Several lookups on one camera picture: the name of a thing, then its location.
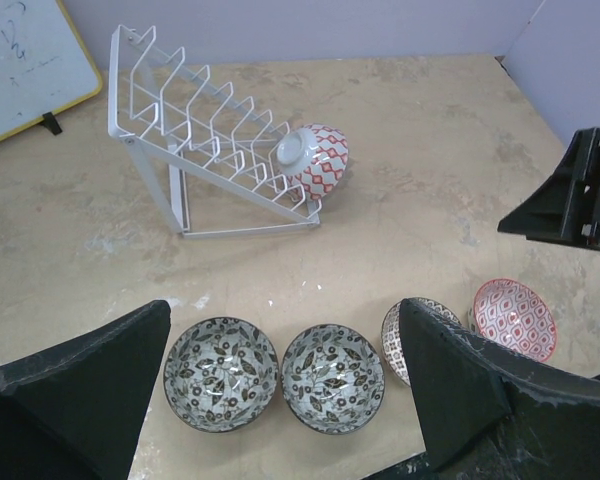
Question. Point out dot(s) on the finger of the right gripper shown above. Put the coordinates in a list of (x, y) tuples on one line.
[(563, 205)]

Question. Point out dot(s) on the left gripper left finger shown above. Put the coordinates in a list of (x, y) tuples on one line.
[(75, 410)]

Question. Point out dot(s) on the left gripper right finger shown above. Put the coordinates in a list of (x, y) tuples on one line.
[(487, 412)]

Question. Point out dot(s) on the red patterned bowl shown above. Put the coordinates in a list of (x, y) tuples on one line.
[(313, 159)]

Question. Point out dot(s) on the white wire dish rack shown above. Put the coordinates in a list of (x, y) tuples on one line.
[(177, 127)]

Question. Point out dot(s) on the brown patterned bowl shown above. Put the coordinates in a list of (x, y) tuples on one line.
[(390, 336)]

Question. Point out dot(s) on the grey leaf bowl left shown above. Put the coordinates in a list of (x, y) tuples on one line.
[(220, 374)]

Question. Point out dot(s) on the grey leaf bowl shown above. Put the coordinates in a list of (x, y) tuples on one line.
[(220, 374), (332, 379)]

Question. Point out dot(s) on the yellow framed whiteboard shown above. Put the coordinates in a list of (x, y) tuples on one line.
[(45, 67)]

